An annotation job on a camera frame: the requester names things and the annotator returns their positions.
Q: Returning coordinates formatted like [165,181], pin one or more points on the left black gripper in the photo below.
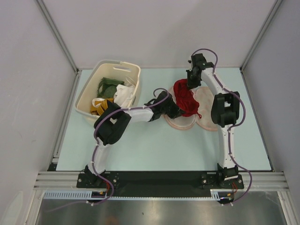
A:
[176,112]

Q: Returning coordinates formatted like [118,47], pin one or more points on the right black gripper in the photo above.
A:
[191,85]

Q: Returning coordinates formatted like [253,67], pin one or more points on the red lace bra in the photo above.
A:
[185,99]

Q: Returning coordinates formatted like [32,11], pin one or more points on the pink floral mesh laundry bag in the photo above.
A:
[204,97]

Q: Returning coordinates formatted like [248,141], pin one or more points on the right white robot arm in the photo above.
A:
[227,112]

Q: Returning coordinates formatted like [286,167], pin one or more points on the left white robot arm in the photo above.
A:
[111,125]

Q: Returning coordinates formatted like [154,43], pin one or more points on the cream plastic laundry basket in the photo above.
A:
[118,70]

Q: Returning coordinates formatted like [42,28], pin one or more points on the white garment in basket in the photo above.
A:
[123,95]

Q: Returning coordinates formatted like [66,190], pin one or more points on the green garment in basket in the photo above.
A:
[107,87]

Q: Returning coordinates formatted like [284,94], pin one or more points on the mustard yellow garment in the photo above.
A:
[99,105]

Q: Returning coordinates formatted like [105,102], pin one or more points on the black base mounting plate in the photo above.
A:
[167,183]

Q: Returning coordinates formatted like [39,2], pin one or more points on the grey slotted cable duct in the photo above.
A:
[206,195]

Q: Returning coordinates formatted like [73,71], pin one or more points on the left aluminium corner post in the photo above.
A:
[54,30]

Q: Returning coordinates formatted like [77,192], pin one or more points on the aluminium corner post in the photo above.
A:
[262,31]
[54,30]

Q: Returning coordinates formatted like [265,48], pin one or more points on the right aluminium corner post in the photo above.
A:
[262,31]

